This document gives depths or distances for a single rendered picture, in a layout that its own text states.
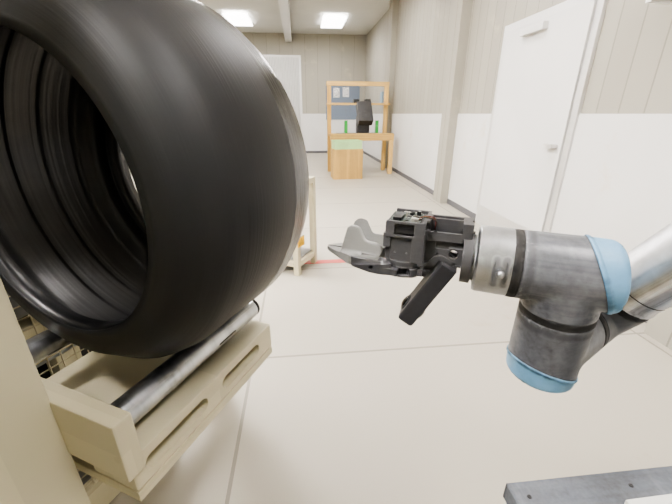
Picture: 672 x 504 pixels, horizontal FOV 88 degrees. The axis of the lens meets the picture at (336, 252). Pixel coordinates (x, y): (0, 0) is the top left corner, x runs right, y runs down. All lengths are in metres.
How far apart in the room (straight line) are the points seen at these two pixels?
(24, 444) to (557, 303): 0.68
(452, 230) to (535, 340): 0.18
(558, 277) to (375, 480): 1.25
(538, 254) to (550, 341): 0.12
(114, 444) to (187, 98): 0.42
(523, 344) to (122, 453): 0.54
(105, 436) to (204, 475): 1.13
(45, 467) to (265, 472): 1.07
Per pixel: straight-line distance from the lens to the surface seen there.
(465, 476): 1.67
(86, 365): 0.94
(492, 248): 0.47
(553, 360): 0.54
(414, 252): 0.48
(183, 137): 0.43
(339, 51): 12.95
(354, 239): 0.51
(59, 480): 0.69
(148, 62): 0.46
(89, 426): 0.58
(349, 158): 7.49
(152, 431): 0.64
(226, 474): 1.65
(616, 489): 1.01
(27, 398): 0.60
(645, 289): 0.61
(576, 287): 0.49
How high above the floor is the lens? 1.30
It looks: 22 degrees down
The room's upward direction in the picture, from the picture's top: straight up
